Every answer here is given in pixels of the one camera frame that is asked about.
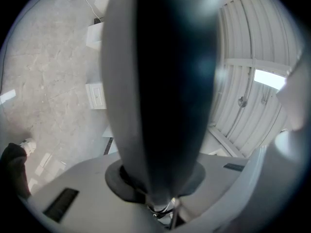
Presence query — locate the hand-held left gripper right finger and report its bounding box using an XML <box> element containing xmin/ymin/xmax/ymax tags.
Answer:
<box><xmin>178</xmin><ymin>163</ymin><xmax>207</xmax><ymax>196</ymax></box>

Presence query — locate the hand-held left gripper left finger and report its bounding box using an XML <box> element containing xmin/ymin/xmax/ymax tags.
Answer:
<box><xmin>105</xmin><ymin>159</ymin><xmax>148</xmax><ymax>203</ymax></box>

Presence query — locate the white cabinet with panelled drawer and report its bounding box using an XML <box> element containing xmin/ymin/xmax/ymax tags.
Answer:
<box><xmin>85</xmin><ymin>81</ymin><xmax>108</xmax><ymax>110</ymax></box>

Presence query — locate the person's white shoe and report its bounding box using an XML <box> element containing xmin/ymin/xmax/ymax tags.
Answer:
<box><xmin>19</xmin><ymin>137</ymin><xmax>37</xmax><ymax>158</ymax></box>

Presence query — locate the skylight window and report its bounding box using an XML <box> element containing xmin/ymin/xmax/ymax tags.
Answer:
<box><xmin>253</xmin><ymin>68</ymin><xmax>287</xmax><ymax>90</ymax></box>

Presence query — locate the white flat panel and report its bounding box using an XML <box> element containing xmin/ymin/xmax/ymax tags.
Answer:
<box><xmin>0</xmin><ymin>89</ymin><xmax>17</xmax><ymax>104</ymax></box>

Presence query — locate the white box cabinet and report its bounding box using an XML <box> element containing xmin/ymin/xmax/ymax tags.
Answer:
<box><xmin>94</xmin><ymin>0</ymin><xmax>114</xmax><ymax>17</ymax></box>
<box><xmin>86</xmin><ymin>22</ymin><xmax>105</xmax><ymax>50</ymax></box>

